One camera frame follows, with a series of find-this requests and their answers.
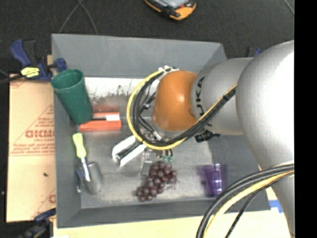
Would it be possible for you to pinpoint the purple toy grape bunch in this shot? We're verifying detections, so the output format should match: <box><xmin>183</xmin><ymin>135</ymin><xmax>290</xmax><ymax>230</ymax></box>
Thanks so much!
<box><xmin>135</xmin><ymin>160</ymin><xmax>178</xmax><ymax>203</ymax></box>

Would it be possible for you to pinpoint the brown cardboard board red print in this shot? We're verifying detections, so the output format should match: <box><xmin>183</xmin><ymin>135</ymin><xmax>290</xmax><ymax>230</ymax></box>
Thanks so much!
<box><xmin>5</xmin><ymin>77</ymin><xmax>57</xmax><ymax>223</ymax></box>

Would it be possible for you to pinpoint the green plastic cup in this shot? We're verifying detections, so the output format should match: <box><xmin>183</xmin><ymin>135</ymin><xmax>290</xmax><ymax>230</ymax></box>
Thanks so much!
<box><xmin>50</xmin><ymin>68</ymin><xmax>94</xmax><ymax>125</ymax></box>

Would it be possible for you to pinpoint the red-brown flat block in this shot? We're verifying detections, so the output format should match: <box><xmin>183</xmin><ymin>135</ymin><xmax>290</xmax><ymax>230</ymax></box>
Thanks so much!
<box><xmin>79</xmin><ymin>112</ymin><xmax>123</xmax><ymax>133</ymax></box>

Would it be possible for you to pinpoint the clear purple plastic cup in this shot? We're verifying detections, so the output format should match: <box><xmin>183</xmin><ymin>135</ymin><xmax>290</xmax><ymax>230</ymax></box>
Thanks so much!
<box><xmin>197</xmin><ymin>163</ymin><xmax>227</xmax><ymax>198</ymax></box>

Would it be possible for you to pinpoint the green-handled metal scoop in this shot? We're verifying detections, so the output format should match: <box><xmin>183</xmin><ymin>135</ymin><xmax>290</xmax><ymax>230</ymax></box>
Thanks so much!
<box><xmin>72</xmin><ymin>132</ymin><xmax>104</xmax><ymax>195</ymax></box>

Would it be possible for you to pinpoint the grey metal bin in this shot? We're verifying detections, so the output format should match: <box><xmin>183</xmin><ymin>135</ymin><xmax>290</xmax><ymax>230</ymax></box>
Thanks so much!
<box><xmin>51</xmin><ymin>33</ymin><xmax>271</xmax><ymax>228</ymax></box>

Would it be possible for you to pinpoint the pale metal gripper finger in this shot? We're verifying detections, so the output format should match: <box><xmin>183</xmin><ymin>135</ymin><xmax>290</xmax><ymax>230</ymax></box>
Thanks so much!
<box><xmin>146</xmin><ymin>150</ymin><xmax>154</xmax><ymax>170</ymax></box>
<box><xmin>140</xmin><ymin>150</ymin><xmax>148</xmax><ymax>176</ymax></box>

